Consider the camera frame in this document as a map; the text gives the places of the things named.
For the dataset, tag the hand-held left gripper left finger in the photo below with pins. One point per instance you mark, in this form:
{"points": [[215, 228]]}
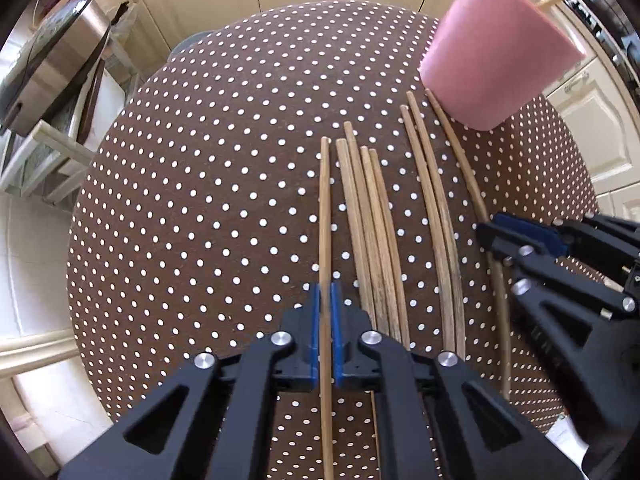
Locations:
{"points": [[314, 330]]}

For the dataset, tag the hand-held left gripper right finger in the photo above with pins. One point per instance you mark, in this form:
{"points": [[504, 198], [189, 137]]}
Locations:
{"points": [[336, 330]]}

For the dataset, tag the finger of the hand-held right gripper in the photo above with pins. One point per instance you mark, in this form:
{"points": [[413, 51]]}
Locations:
{"points": [[500, 242], [530, 232]]}

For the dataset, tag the row of wooden chopsticks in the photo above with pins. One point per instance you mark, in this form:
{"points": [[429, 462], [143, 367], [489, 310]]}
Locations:
{"points": [[372, 240]]}

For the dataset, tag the pink plastic cup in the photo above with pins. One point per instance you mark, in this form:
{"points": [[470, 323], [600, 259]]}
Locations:
{"points": [[500, 50]]}

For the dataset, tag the cream side kitchen cabinets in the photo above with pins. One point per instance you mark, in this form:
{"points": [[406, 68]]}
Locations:
{"points": [[600, 135]]}

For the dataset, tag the brown polka dot tablecloth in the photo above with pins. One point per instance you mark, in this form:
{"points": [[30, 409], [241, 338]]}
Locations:
{"points": [[200, 210]]}

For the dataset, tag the black oven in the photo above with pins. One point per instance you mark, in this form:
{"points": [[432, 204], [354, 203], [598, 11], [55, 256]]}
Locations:
{"points": [[610, 25]]}

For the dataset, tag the cream wooden ledge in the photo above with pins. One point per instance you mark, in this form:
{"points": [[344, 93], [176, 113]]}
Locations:
{"points": [[35, 352]]}

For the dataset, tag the grey chair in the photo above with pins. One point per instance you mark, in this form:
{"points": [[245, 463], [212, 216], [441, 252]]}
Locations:
{"points": [[192, 42]]}

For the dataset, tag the white metal rack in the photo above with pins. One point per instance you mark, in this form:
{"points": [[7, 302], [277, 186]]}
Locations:
{"points": [[60, 142]]}

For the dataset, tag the silver kitchen appliance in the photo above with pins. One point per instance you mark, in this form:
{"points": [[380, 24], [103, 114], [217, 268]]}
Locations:
{"points": [[55, 60]]}

